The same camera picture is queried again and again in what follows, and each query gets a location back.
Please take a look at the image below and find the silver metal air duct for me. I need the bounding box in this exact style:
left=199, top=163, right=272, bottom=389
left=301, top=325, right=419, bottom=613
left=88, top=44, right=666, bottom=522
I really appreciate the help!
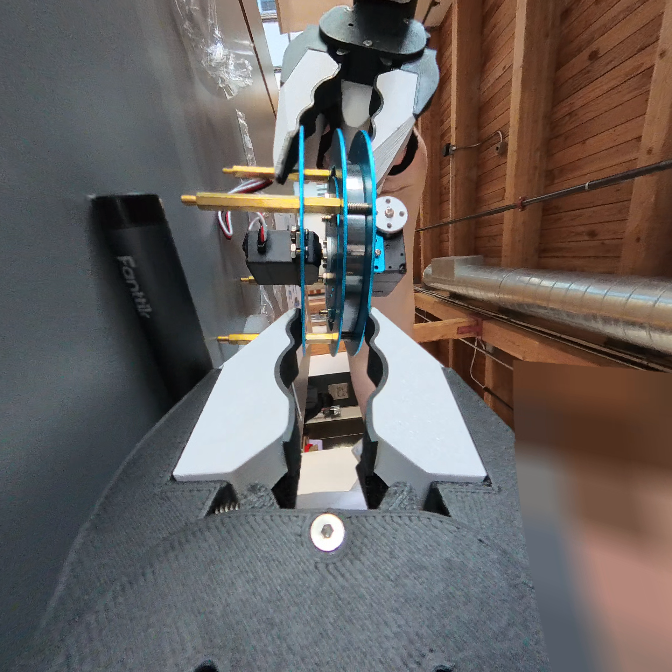
left=421, top=255, right=672, bottom=355

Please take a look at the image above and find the black screwdriver case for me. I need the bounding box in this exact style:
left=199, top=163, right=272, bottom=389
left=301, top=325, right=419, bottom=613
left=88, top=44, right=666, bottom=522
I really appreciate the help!
left=86, top=193, right=213, bottom=405

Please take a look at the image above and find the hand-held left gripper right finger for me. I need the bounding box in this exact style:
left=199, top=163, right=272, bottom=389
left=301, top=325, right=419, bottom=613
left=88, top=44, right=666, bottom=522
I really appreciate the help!
left=359, top=307, right=491, bottom=489

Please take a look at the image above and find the blue robot arm base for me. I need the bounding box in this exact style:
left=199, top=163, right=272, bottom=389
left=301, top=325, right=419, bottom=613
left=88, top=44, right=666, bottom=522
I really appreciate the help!
left=181, top=126, right=407, bottom=358

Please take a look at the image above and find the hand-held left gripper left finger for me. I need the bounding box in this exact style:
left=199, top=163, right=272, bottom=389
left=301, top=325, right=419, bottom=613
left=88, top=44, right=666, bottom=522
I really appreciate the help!
left=172, top=309, right=305, bottom=491

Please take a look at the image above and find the clear plastic wrap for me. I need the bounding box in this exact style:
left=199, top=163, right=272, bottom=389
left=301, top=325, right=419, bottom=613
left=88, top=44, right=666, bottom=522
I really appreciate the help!
left=173, top=0, right=276, bottom=174

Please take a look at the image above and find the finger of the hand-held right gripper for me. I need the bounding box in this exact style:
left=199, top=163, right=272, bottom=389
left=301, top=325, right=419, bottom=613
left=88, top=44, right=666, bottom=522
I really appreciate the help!
left=369, top=70, right=423, bottom=180
left=273, top=29, right=344, bottom=184

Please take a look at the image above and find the thin metal rod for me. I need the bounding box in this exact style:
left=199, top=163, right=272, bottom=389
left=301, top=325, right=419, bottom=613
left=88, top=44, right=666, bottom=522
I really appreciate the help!
left=415, top=159, right=672, bottom=233

